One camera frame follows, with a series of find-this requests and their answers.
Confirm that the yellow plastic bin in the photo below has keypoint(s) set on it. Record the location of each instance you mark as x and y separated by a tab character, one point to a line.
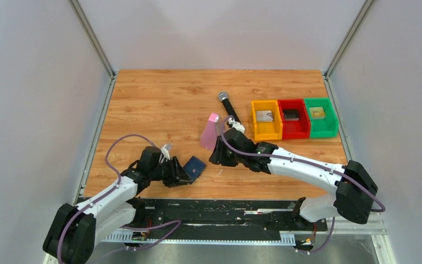
269	131

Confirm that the black cards in red bin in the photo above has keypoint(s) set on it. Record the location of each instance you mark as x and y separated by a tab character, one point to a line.
290	114

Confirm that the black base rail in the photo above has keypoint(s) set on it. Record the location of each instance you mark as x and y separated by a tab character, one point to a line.
223	221

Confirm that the blue leather card holder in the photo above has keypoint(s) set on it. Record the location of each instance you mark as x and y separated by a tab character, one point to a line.
194	167

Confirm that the red plastic bin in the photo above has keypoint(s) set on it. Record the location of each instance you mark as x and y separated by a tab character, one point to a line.
295	121

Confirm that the gold cards in green bin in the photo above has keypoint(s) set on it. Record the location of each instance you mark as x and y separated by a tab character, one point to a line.
317	113

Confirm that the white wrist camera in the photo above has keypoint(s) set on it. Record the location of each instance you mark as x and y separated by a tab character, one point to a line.
236	125
166	151

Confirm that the green plastic bin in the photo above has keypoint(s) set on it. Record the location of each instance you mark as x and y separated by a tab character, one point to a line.
322	127

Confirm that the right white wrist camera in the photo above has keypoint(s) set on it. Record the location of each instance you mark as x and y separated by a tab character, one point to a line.
236	125

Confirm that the white cards in yellow bin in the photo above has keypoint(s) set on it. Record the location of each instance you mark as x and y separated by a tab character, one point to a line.
264	116

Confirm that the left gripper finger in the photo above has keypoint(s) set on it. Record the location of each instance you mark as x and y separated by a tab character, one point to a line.
173	181
176	167

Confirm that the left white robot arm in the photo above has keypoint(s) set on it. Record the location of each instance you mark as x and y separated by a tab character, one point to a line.
77	229

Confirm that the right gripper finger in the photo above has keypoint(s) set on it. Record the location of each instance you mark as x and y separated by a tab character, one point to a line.
215	158
220	145

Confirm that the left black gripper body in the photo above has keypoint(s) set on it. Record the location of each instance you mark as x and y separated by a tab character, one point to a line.
165	170

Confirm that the pink metronome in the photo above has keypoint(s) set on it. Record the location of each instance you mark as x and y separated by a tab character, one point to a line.
210	133

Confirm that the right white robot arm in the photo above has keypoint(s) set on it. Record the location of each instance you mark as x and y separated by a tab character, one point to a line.
350	190

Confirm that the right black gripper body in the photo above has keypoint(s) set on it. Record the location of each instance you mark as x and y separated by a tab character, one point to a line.
233	160

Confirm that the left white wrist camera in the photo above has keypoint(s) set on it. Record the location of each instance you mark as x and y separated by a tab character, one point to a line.
166	151

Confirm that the black microphone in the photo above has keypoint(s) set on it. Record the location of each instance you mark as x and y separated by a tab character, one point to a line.
224	99

